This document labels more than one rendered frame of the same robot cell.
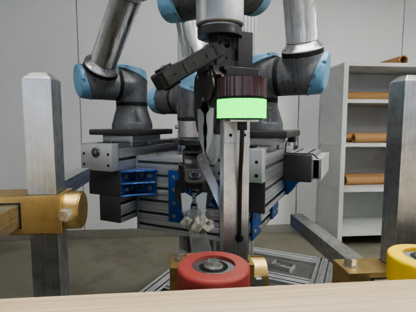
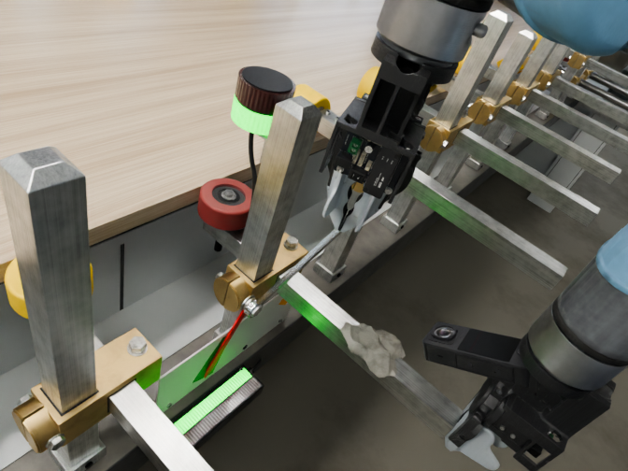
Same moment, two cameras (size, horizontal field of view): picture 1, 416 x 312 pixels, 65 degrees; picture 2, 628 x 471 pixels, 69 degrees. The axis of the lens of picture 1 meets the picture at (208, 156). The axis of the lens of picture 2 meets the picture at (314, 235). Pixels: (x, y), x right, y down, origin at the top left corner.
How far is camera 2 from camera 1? 0.85 m
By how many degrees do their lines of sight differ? 110
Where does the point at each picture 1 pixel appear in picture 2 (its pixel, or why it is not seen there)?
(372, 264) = (107, 365)
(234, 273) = (206, 188)
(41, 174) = not seen: hidden behind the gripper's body
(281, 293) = (169, 189)
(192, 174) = (446, 328)
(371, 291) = (108, 207)
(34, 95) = not seen: hidden behind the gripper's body
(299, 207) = not seen: outside the picture
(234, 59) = (378, 102)
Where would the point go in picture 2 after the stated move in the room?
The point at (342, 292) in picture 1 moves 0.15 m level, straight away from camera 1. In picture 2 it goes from (129, 201) to (144, 291)
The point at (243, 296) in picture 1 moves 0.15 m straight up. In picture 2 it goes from (190, 179) to (202, 82)
